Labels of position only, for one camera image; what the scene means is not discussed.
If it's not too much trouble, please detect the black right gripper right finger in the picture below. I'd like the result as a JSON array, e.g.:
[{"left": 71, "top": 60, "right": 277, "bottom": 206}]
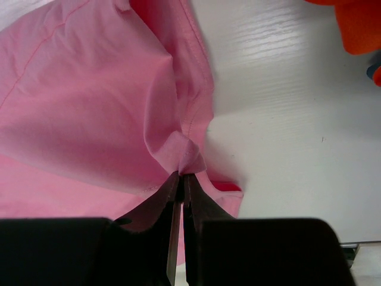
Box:
[{"left": 183, "top": 175, "right": 355, "bottom": 286}]

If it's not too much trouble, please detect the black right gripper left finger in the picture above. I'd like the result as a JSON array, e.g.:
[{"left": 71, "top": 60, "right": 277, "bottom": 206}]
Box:
[{"left": 1, "top": 172, "right": 180, "bottom": 285}]

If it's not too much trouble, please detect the crumpled orange t-shirt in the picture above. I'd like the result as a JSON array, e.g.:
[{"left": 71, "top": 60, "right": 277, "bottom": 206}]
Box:
[{"left": 310, "top": 0, "right": 380, "bottom": 86}]

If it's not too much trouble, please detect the grey-blue t-shirt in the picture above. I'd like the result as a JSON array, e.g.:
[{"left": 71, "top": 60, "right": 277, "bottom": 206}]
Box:
[{"left": 366, "top": 63, "right": 380, "bottom": 80}]

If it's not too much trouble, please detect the light pink t-shirt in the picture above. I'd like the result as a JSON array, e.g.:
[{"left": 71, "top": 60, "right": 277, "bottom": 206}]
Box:
[{"left": 1, "top": 1, "right": 243, "bottom": 219}]

